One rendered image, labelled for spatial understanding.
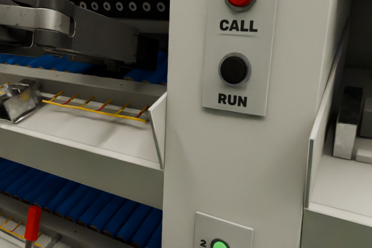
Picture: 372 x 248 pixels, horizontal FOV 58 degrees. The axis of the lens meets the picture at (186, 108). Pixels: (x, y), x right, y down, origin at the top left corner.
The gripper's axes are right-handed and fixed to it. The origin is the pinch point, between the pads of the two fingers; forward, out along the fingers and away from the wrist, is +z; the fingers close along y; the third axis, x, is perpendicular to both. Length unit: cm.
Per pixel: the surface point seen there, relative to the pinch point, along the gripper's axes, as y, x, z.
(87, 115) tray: -2.2, -6.3, -0.7
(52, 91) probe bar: -7.8, -4.6, 0.2
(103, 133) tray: 1.2, -7.2, -2.4
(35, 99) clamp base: -8.6, -5.6, -1.1
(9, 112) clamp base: -8.6, -6.7, -4.0
